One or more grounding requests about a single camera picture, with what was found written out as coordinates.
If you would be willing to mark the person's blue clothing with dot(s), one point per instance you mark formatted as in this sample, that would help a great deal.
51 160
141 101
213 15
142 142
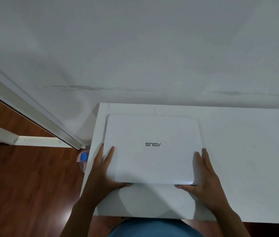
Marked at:
154 228

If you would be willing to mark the white laptop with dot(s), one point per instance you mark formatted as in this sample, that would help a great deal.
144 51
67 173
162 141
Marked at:
151 148

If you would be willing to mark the white table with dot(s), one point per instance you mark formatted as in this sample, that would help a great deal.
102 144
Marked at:
240 157

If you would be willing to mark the person's left middle finger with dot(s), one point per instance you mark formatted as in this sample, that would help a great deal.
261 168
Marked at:
99 154

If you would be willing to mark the person's right thumb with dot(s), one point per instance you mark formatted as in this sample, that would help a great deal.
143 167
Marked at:
185 187

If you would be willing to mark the person's right forearm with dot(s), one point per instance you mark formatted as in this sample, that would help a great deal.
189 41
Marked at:
230 223

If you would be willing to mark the person's left hand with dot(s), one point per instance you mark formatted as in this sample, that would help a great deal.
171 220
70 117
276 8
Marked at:
99 180

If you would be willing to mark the blue capped plastic bottle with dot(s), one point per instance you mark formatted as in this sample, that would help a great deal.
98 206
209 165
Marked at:
83 159

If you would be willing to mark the white baseboard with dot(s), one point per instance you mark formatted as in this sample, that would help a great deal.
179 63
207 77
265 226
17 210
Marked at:
18 138

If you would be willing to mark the person's right hand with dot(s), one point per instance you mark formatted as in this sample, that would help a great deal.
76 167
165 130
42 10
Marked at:
209 187

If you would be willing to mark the person's left thumb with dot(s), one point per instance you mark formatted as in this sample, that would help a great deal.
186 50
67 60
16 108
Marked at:
122 186

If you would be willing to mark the white door frame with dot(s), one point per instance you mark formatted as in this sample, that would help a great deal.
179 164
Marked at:
28 111

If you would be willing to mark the person's left forearm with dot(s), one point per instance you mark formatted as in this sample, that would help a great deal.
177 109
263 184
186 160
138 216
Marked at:
78 218

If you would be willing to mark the person's right middle finger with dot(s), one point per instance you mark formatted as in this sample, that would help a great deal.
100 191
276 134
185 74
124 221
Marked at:
207 161

